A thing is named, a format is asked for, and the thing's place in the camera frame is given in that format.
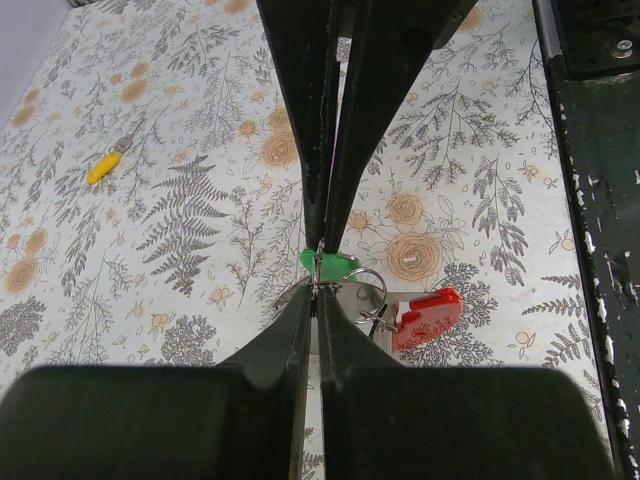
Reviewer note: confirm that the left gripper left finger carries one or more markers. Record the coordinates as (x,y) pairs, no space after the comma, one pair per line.
(240,419)

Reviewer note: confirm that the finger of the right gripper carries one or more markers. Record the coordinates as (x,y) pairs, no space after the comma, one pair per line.
(302,37)
(390,42)

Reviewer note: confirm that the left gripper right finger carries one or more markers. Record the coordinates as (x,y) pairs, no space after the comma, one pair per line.
(383,420)

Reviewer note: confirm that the keyring with red tag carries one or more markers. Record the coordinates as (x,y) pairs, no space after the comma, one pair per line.
(356,307)

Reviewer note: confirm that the floral mat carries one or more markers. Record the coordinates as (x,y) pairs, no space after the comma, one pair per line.
(176,256)

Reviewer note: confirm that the right key with yellow tag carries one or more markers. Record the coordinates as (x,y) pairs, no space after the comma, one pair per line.
(114,155)

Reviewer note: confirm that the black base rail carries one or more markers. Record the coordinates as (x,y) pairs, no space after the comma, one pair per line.
(590,52)

